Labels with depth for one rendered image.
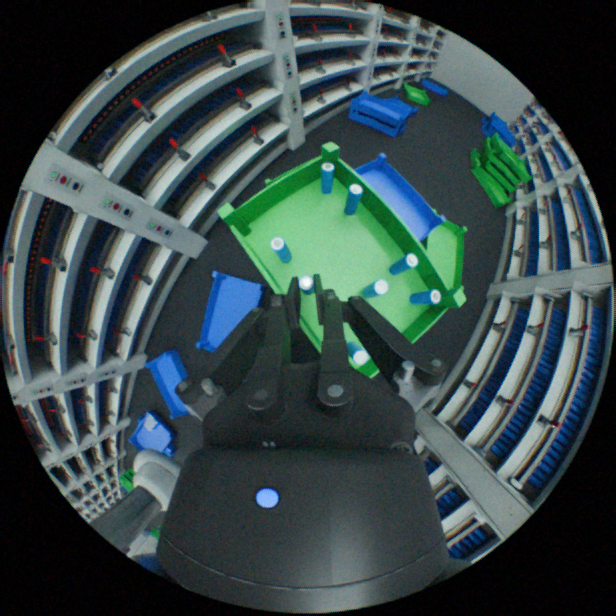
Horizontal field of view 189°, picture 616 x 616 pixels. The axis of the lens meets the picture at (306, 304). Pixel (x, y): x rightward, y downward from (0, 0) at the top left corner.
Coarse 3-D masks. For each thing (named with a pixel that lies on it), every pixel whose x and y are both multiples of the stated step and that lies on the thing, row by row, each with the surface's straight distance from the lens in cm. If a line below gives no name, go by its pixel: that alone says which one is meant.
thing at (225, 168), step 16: (272, 112) 96; (240, 128) 91; (256, 128) 89; (272, 128) 92; (288, 128) 95; (224, 144) 86; (240, 144) 86; (256, 144) 86; (208, 160) 83; (224, 160) 83; (240, 160) 82; (192, 176) 81; (208, 176) 81; (224, 176) 79; (176, 192) 81; (192, 192) 79; (208, 192) 78; (176, 208) 78; (192, 208) 77; (192, 224) 78
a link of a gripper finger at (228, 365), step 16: (256, 320) 14; (240, 336) 12; (256, 336) 14; (224, 352) 11; (240, 352) 12; (256, 352) 14; (208, 368) 11; (224, 368) 11; (240, 368) 12; (192, 384) 10; (224, 384) 11; (240, 384) 12; (192, 400) 10
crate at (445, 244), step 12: (444, 228) 97; (456, 228) 98; (432, 240) 89; (444, 240) 94; (456, 240) 100; (432, 252) 87; (444, 252) 91; (456, 252) 96; (444, 264) 90; (456, 264) 93; (444, 276) 88; (456, 276) 91; (456, 288) 86
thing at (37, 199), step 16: (32, 192) 58; (32, 208) 59; (32, 224) 61; (16, 240) 64; (16, 256) 63; (16, 272) 65; (16, 288) 68; (16, 304) 71; (16, 320) 74; (16, 336) 77; (16, 352) 83; (16, 384) 94
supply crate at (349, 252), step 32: (320, 160) 33; (288, 192) 33; (320, 192) 34; (256, 224) 33; (288, 224) 31; (320, 224) 31; (352, 224) 31; (384, 224) 32; (256, 256) 28; (320, 256) 29; (352, 256) 29; (384, 256) 31; (416, 256) 30; (352, 288) 28; (416, 288) 32; (448, 288) 30; (416, 320) 32; (320, 352) 23
